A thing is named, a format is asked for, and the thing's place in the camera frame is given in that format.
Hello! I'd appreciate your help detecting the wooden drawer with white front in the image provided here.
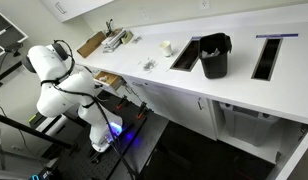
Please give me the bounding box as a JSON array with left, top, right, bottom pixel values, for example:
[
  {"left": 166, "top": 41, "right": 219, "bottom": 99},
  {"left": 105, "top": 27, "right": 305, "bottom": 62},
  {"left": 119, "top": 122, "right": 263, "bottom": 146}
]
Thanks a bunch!
[{"left": 93, "top": 70, "right": 125, "bottom": 92}]

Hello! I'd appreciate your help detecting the black landfill trash bin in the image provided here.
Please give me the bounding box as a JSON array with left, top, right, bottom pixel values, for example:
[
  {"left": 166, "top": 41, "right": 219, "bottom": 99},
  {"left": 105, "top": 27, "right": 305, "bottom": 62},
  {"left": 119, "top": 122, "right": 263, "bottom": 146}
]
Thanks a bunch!
[{"left": 198, "top": 32, "right": 233, "bottom": 80}]

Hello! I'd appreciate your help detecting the pile of paper clips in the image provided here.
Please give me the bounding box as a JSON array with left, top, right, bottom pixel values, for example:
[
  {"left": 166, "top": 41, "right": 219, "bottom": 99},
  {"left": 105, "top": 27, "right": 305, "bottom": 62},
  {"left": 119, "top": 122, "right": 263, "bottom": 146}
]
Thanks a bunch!
[
  {"left": 131, "top": 35, "right": 143, "bottom": 45},
  {"left": 140, "top": 57, "right": 159, "bottom": 73}
]

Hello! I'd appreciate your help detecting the white paper cup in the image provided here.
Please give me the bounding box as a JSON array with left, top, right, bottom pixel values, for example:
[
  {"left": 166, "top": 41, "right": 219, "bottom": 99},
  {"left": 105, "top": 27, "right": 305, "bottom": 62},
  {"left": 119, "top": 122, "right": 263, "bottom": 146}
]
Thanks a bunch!
[{"left": 159, "top": 40, "right": 174, "bottom": 58}]

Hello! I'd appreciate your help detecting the black breadboard robot table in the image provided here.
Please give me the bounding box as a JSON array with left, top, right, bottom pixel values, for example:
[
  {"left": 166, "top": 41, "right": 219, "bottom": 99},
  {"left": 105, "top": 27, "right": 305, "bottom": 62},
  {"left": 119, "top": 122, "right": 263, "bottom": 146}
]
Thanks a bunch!
[{"left": 57, "top": 89, "right": 170, "bottom": 180}]

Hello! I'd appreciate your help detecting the stack of magazines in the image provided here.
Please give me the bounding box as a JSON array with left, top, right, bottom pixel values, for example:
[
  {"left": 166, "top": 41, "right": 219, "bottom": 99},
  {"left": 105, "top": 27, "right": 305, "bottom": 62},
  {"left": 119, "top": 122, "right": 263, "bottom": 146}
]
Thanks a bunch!
[{"left": 101, "top": 29, "right": 127, "bottom": 54}]

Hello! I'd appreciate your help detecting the wooden cutting board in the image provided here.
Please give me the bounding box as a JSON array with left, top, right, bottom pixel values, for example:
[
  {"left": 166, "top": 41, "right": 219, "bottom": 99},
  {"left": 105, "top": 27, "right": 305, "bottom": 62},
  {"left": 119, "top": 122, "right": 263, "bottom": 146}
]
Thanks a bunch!
[{"left": 76, "top": 30, "right": 108, "bottom": 59}]

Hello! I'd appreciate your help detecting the grey waste bin under counter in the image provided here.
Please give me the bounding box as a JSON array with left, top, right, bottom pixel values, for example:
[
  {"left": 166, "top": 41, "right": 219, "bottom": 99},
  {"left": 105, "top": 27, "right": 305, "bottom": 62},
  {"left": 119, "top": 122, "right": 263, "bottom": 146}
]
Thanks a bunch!
[{"left": 218, "top": 101, "right": 282, "bottom": 148}]

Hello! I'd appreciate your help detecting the black tripod pole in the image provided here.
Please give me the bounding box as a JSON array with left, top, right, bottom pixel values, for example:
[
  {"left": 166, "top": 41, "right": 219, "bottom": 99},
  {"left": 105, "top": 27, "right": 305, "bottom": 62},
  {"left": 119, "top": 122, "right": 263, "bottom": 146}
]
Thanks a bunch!
[{"left": 0, "top": 110, "right": 73, "bottom": 150}]

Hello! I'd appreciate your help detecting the open white cabinet door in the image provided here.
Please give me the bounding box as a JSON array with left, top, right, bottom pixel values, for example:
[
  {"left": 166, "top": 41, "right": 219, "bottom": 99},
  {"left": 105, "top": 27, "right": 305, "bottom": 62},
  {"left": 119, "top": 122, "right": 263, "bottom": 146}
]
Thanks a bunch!
[{"left": 265, "top": 126, "right": 308, "bottom": 180}]

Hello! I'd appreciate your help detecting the white framed dark panel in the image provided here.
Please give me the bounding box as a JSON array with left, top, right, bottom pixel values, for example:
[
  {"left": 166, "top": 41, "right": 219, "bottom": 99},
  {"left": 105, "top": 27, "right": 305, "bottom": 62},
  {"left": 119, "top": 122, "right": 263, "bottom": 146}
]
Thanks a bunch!
[{"left": 0, "top": 8, "right": 29, "bottom": 61}]

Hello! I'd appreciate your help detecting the metal drawer handle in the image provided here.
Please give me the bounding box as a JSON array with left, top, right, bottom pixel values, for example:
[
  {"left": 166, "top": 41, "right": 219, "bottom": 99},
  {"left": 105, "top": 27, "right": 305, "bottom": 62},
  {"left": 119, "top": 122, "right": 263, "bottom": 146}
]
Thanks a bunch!
[{"left": 131, "top": 80, "right": 145, "bottom": 88}]

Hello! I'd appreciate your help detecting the red-handled black clamp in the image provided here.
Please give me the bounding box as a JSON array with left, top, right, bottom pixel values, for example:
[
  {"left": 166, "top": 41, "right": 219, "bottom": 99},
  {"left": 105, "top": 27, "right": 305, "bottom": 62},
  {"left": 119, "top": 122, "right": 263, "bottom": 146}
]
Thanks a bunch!
[
  {"left": 135, "top": 101, "right": 149, "bottom": 120},
  {"left": 115, "top": 94, "right": 128, "bottom": 111}
]

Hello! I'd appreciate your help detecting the metal cabinet door handle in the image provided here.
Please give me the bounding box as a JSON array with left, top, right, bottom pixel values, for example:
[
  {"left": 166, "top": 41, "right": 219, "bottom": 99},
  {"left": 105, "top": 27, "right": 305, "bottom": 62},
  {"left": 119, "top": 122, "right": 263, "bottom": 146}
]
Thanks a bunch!
[{"left": 197, "top": 97, "right": 206, "bottom": 111}]

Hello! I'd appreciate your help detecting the black power cable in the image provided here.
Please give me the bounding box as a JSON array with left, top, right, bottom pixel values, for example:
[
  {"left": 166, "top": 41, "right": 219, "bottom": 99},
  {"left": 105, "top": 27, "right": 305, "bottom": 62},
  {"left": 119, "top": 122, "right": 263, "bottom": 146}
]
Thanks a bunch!
[{"left": 105, "top": 18, "right": 115, "bottom": 36}]

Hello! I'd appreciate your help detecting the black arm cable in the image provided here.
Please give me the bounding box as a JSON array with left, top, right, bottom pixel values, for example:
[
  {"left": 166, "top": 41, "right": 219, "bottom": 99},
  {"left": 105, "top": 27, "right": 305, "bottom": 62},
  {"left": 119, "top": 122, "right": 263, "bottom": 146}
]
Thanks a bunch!
[{"left": 40, "top": 39, "right": 137, "bottom": 180}]

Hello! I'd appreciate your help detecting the white wall outlet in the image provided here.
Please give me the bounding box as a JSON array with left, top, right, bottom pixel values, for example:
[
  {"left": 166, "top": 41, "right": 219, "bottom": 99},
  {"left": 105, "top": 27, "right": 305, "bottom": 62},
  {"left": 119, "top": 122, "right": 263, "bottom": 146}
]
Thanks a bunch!
[{"left": 199, "top": 0, "right": 211, "bottom": 10}]

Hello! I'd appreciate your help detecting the white wall cabinet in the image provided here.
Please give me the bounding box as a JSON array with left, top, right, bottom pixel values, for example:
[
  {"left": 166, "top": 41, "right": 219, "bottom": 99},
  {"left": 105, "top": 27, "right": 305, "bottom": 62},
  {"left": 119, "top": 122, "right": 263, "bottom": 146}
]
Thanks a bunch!
[{"left": 38, "top": 0, "right": 115, "bottom": 23}]

